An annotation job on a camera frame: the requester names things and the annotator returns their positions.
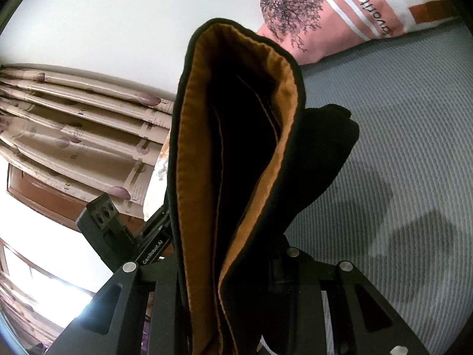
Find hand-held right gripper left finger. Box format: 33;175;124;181
44;262;193;355

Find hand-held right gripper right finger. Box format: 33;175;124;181
259;246;437;355

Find black pants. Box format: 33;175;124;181
163;20;361;355

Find white brown patterned cloth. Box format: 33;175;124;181
143;133;172;222

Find beige flower print curtain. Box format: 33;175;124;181
0;64;174;220

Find grey ribbed bedsheet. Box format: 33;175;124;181
259;18;473;355

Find pink striped pillow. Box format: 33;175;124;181
256;0;461;65

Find wooden window frame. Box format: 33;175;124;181
5;164;146;234

